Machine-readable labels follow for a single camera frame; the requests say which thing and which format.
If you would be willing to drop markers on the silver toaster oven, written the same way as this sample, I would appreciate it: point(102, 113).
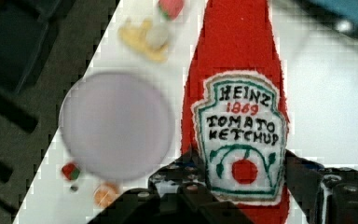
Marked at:
point(339, 15)

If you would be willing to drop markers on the plush strawberry near plate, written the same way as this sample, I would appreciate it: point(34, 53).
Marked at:
point(70, 171)

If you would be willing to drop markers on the plush orange slice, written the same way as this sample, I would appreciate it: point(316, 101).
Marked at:
point(105, 194)

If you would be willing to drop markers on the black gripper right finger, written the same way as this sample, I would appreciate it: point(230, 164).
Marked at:
point(325, 195)

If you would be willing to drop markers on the plush red ketchup bottle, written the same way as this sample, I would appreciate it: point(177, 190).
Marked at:
point(234, 110)

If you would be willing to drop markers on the plush yellow banana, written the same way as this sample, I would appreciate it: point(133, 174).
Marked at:
point(147, 39)

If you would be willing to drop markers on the round lilac plate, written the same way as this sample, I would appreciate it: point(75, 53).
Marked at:
point(116, 126)

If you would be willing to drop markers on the plush strawberry near banana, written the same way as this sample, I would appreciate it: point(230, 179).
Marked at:
point(171, 8)

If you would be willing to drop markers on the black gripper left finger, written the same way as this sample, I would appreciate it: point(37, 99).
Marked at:
point(176, 194)

